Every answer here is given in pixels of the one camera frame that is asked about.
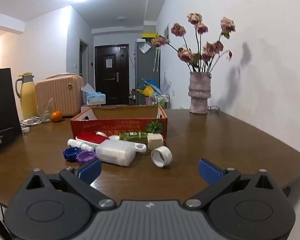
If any cream square box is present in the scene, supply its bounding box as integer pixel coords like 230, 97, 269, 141
147, 133, 164, 151

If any orange fruit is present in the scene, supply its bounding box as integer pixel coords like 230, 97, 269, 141
51, 111, 63, 123

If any yellow thermos jug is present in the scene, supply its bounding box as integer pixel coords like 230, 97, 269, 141
15, 72, 38, 121

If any translucent white plastic container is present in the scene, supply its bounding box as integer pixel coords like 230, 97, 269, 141
96, 140, 136, 167

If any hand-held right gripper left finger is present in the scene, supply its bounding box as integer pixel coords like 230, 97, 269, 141
25, 158, 117, 211

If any white charger with cable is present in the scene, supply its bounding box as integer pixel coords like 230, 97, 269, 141
20, 116, 42, 127

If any green bottle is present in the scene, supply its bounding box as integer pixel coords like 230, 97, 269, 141
118, 131, 148, 142

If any black paper bag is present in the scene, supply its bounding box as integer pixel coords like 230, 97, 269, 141
0, 45, 23, 146

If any purple bottle cap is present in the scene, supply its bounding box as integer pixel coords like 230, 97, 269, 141
76, 151, 98, 166

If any dark brown door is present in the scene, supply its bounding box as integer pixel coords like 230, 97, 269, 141
94, 44, 129, 106

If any red printed cardboard box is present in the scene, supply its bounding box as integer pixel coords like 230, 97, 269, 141
70, 105, 168, 142

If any pink ribbed suitcase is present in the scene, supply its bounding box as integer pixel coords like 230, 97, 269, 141
35, 73, 85, 117

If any dried pink flower bouquet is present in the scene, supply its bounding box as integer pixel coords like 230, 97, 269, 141
151, 12, 237, 74

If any grey doorway frame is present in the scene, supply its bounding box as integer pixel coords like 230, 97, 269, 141
79, 38, 90, 83

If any grey refrigerator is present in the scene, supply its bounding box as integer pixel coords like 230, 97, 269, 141
134, 39, 161, 105

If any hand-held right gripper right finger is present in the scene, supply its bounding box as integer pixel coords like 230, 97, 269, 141
185, 158, 277, 209

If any pink textured vase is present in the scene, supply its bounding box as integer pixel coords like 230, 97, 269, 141
188, 72, 212, 115

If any clear glass cup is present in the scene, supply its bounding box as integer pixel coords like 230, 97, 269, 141
37, 97, 54, 123

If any rack with green items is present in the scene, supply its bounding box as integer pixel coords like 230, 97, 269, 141
152, 92, 171, 109

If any white tape roll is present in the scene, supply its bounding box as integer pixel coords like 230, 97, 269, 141
151, 146, 173, 169

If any red brush with white handle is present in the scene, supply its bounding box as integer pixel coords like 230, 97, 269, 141
76, 132, 147, 153

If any small white spray bottle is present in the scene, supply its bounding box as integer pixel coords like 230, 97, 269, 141
67, 138, 96, 152

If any blue bottle cap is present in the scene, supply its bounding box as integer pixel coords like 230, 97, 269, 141
63, 148, 82, 161

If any blue tissue box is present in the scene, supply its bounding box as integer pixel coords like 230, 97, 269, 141
81, 83, 106, 106

